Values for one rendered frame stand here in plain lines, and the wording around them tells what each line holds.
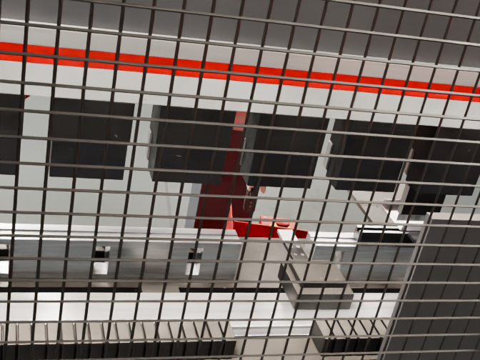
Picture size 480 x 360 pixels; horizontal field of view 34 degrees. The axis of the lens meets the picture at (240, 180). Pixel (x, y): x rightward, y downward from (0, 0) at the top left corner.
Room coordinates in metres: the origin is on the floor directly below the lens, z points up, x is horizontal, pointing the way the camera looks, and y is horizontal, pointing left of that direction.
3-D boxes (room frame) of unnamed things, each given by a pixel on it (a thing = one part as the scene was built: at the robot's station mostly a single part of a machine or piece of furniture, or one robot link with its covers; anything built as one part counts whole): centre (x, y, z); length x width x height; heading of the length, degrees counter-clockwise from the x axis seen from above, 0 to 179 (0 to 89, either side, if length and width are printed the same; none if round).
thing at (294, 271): (1.37, -0.16, 1.01); 0.26 x 0.12 x 0.05; 20
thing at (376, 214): (1.77, -0.37, 1.00); 0.26 x 0.18 x 0.01; 20
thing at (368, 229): (1.61, -0.39, 0.99); 0.20 x 0.03 x 0.03; 110
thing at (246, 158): (1.50, -0.07, 1.20); 0.15 x 0.09 x 0.17; 110
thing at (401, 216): (1.63, -0.42, 1.07); 0.10 x 0.02 x 0.10; 110
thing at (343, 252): (1.61, -0.37, 0.92); 0.39 x 0.06 x 0.10; 110
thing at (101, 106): (1.36, 0.31, 1.20); 0.15 x 0.09 x 0.17; 110
